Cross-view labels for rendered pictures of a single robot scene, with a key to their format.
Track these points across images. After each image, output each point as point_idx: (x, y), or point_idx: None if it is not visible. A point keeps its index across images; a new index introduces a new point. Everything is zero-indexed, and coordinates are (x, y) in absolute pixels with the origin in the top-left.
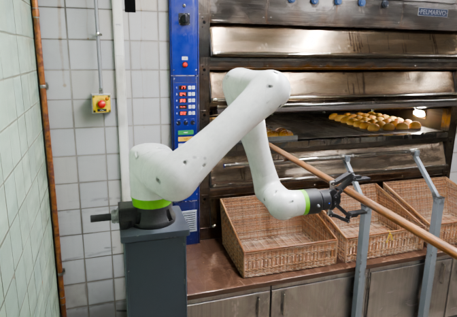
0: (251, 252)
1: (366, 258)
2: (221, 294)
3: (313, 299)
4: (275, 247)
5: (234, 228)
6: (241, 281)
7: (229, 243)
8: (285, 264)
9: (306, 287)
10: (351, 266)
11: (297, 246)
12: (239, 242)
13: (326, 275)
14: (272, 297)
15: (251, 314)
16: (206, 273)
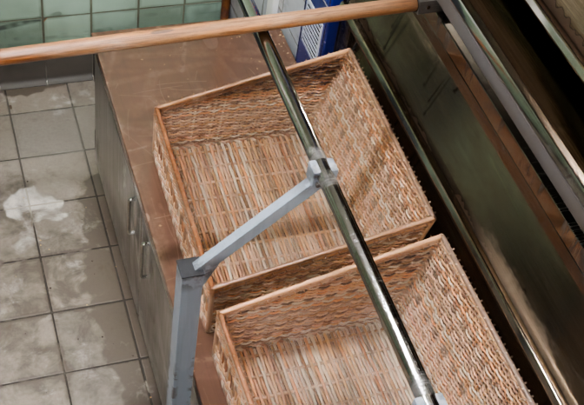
0: (157, 119)
1: (173, 369)
2: (116, 123)
3: (164, 322)
4: (170, 158)
5: (234, 83)
6: (143, 147)
7: (255, 116)
8: (175, 211)
9: (161, 284)
10: (195, 366)
11: (183, 204)
12: (187, 96)
13: (171, 310)
14: (142, 227)
15: (131, 213)
16: (176, 99)
